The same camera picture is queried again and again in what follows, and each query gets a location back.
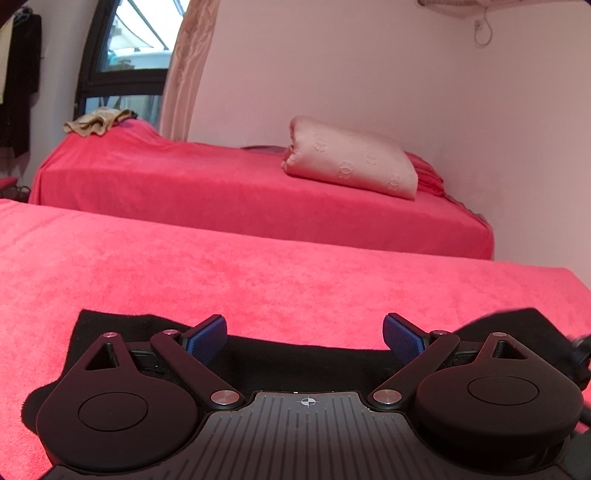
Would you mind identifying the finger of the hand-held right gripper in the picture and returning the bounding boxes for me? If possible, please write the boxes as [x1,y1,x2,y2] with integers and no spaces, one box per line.
[569,335,591,386]

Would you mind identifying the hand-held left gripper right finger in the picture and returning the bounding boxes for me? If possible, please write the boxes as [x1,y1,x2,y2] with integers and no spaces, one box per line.
[372,313,533,409]

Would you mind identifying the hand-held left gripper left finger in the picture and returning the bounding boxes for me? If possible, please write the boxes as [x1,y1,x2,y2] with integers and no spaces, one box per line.
[82,315,246,409]

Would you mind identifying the black pants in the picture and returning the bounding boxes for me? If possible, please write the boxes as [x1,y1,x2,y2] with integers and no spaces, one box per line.
[21,307,575,418]

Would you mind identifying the terry bed blanket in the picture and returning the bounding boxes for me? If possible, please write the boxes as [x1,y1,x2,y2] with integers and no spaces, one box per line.
[0,198,591,474]

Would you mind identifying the bed with red cover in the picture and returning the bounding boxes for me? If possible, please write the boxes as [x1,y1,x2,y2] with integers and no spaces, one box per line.
[28,119,496,260]

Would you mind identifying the red folded cloth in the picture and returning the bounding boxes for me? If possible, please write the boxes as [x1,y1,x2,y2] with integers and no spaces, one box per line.
[405,151,447,198]

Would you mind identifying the pink embossed pillow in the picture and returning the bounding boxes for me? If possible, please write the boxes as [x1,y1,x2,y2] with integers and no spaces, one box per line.
[281,115,419,200]

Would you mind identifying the beige crumpled cloth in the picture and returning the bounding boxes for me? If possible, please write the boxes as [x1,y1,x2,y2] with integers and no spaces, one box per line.
[63,106,138,138]

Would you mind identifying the pink curtain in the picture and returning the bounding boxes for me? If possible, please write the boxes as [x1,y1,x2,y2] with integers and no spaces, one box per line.
[159,0,219,142]

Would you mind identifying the dark framed window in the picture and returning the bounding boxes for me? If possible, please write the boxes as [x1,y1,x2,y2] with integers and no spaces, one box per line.
[74,0,186,126]

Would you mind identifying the hanging black garment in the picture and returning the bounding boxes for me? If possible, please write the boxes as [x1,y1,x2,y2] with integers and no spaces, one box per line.
[0,11,43,158]

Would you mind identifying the hanging white garment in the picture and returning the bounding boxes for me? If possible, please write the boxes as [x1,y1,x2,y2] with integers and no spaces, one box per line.
[0,21,13,105]

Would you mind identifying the white wall cable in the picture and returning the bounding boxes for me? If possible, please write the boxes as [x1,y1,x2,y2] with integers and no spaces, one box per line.
[474,6,494,47]

